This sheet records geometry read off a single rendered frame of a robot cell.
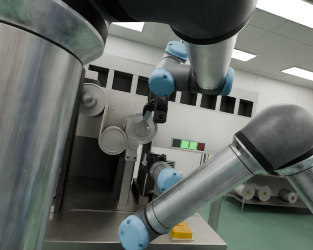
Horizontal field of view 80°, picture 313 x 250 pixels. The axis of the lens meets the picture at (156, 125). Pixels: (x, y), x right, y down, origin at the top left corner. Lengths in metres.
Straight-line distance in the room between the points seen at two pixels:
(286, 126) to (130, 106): 0.95
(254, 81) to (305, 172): 4.27
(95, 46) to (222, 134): 1.29
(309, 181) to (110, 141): 0.69
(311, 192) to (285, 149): 0.17
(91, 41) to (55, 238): 0.60
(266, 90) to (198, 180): 4.58
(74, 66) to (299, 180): 0.50
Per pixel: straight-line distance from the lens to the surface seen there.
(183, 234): 0.75
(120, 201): 0.89
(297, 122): 0.41
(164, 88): 0.51
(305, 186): 0.54
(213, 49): 0.26
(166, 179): 0.54
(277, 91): 5.13
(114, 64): 1.24
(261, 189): 4.37
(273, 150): 0.38
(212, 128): 1.37
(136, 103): 1.20
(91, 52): 0.18
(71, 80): 0.17
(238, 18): 0.20
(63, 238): 0.69
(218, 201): 1.72
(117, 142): 0.87
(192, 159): 3.94
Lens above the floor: 1.26
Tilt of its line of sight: 1 degrees up
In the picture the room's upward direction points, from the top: 9 degrees clockwise
